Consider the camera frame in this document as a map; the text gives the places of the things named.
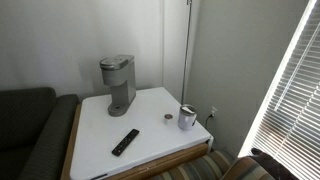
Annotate grey pod coffee maker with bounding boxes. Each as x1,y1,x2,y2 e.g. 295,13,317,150
99,55,136,117

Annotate small coffee pod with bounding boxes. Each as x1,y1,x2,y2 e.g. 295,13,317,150
164,114,173,125

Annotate white cylindrical milk frother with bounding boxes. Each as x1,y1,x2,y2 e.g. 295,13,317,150
178,104,197,131

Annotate wooden side table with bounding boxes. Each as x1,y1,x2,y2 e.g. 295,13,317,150
60,103,215,180

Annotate black tv remote control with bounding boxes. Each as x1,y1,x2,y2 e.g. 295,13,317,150
111,129,140,157

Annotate thin metal floor lamp pole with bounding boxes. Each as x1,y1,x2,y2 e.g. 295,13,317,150
181,0,193,104

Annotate striped upholstered armchair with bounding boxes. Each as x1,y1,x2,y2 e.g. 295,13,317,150
148,148,299,180

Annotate dark grey fabric sofa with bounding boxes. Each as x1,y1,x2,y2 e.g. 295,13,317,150
0,87,79,180

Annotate white window blinds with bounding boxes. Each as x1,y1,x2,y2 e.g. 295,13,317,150
239,0,320,180

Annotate white wall power outlet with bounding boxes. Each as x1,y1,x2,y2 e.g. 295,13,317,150
211,106,218,117

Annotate black power cable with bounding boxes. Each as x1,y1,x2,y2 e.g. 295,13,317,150
204,113,215,131

